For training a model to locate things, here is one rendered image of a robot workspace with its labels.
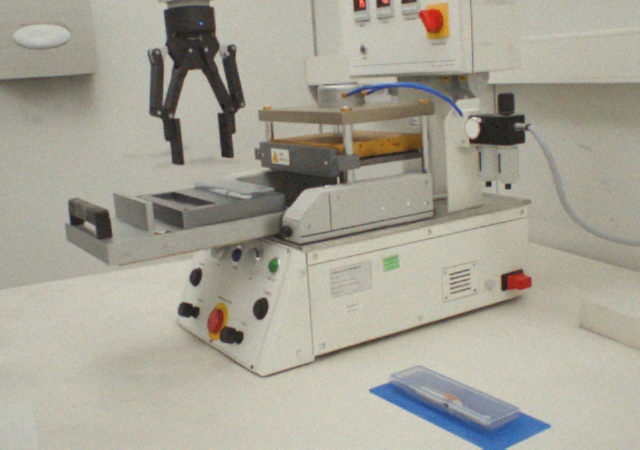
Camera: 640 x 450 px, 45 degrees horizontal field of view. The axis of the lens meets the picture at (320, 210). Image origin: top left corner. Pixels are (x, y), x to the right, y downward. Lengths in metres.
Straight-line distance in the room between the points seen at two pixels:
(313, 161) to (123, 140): 1.51
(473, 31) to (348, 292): 0.46
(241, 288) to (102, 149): 1.50
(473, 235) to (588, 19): 0.58
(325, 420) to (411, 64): 0.66
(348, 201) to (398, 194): 0.09
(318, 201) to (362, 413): 0.31
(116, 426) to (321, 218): 0.40
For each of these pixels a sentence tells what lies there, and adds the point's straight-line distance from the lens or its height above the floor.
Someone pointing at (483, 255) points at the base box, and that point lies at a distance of 1.33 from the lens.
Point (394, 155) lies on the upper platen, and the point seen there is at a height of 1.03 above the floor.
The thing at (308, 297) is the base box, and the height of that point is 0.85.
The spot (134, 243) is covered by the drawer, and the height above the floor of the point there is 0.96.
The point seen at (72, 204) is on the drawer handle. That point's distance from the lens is 1.20.
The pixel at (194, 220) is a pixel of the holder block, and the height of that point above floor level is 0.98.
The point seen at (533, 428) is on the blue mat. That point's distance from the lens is 0.97.
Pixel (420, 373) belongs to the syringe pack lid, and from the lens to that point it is 1.06.
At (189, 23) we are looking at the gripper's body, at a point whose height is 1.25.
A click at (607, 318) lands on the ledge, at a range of 1.25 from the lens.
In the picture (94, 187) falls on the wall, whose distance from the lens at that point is 2.67.
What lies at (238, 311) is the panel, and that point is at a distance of 1.21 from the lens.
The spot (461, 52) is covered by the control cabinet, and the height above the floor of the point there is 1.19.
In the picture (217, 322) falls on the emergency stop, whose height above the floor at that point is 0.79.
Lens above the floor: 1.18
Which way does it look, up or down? 11 degrees down
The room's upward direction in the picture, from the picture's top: 4 degrees counter-clockwise
